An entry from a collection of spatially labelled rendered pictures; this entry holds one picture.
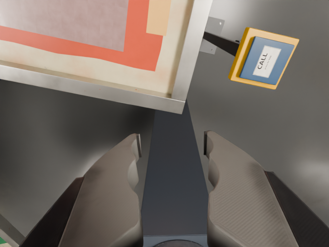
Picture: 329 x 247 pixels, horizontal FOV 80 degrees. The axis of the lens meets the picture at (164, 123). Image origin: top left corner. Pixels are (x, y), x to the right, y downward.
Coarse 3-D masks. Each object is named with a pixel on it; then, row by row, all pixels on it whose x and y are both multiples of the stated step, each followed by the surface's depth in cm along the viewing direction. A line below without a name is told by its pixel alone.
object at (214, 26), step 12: (216, 24) 130; (204, 36) 121; (216, 36) 92; (252, 36) 47; (264, 36) 47; (276, 36) 47; (288, 36) 48; (204, 48) 138; (228, 48) 72; (240, 48) 49; (240, 60) 50; (288, 60) 50; (252, 84) 53; (264, 84) 53; (276, 84) 53
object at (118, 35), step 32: (0, 0) 45; (32, 0) 45; (64, 0) 44; (96, 0) 44; (128, 0) 44; (0, 32) 48; (32, 32) 48; (64, 32) 47; (96, 32) 47; (128, 32) 47; (128, 64) 51
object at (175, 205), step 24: (168, 120) 94; (168, 144) 76; (192, 144) 75; (168, 168) 64; (192, 168) 63; (144, 192) 56; (168, 192) 55; (192, 192) 55; (144, 216) 49; (168, 216) 48; (192, 216) 48; (144, 240) 45; (168, 240) 45; (192, 240) 45
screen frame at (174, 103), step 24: (192, 0) 44; (192, 24) 43; (192, 48) 45; (0, 72) 49; (24, 72) 49; (48, 72) 50; (192, 72) 48; (96, 96) 51; (120, 96) 51; (144, 96) 51; (168, 96) 53
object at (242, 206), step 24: (216, 144) 11; (216, 168) 9; (240, 168) 9; (216, 192) 8; (240, 192) 8; (264, 192) 8; (216, 216) 7; (240, 216) 7; (264, 216) 7; (216, 240) 7; (240, 240) 6; (264, 240) 6; (288, 240) 6
